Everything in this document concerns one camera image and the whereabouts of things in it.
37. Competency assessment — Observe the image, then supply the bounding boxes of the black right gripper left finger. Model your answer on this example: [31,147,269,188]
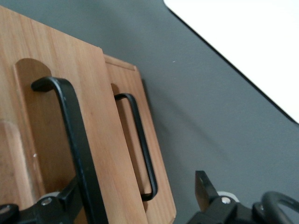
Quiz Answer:
[57,176,80,207]

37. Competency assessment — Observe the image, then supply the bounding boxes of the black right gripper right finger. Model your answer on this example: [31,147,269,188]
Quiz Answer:
[188,170,242,224]

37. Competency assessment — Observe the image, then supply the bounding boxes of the black metal drawer handle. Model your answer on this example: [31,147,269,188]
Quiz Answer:
[114,92,159,202]
[31,76,108,224]

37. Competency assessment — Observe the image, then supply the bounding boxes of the wooden drawer with black handle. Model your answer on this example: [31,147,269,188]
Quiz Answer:
[103,54,177,224]
[0,4,151,224]

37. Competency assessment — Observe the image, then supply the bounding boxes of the beige plastic tray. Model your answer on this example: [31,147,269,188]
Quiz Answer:
[163,0,299,125]

